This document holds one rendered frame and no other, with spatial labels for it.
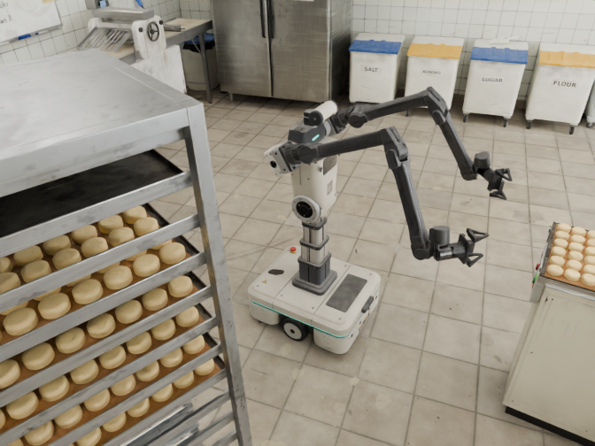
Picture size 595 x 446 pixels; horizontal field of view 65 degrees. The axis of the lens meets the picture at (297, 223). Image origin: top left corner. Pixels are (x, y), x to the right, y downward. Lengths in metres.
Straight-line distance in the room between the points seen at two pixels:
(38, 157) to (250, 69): 5.11
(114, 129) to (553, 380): 2.06
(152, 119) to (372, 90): 4.95
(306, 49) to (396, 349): 3.60
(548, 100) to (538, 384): 3.66
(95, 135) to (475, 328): 2.56
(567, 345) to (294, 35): 4.19
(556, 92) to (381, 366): 3.69
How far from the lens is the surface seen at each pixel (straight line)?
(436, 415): 2.55
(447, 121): 2.24
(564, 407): 2.48
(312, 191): 2.25
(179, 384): 1.20
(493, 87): 5.45
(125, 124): 0.74
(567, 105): 5.57
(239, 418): 1.31
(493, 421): 2.61
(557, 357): 2.27
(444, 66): 5.41
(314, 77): 5.45
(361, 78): 5.59
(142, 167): 0.94
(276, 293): 2.66
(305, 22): 5.34
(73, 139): 0.72
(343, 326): 2.50
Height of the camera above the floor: 2.08
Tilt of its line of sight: 35 degrees down
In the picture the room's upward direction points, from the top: 2 degrees counter-clockwise
